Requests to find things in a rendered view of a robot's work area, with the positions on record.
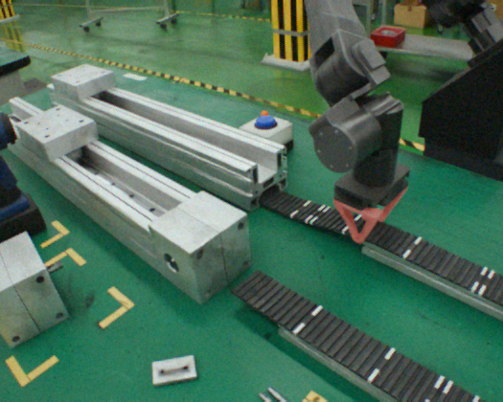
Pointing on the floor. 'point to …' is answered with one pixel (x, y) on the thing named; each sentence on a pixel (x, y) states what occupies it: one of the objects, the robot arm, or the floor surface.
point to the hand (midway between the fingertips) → (367, 228)
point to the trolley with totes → (418, 46)
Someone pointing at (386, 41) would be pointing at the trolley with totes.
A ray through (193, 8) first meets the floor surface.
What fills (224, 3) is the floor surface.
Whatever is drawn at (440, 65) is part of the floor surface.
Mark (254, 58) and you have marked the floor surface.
